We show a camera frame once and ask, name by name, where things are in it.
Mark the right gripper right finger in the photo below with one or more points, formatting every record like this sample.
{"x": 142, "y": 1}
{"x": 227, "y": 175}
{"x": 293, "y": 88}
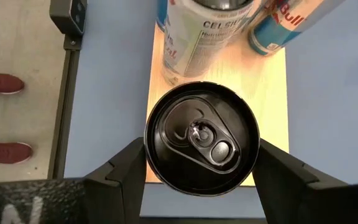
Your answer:
{"x": 281, "y": 186}

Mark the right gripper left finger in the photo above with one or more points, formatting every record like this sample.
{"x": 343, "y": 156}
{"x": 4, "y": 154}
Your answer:
{"x": 126, "y": 180}

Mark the blue silver Red Bull can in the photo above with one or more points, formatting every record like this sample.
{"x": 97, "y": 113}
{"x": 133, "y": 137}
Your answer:
{"x": 278, "y": 34}
{"x": 161, "y": 12}

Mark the light wooden board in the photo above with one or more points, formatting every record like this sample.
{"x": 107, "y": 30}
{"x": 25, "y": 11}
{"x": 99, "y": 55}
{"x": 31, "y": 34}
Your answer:
{"x": 259, "y": 93}

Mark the black metal table frame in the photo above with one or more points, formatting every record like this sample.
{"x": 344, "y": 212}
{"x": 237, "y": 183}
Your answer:
{"x": 64, "y": 109}

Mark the grey table-level camera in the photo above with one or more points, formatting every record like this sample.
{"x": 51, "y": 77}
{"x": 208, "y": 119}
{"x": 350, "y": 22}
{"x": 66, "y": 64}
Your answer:
{"x": 68, "y": 15}

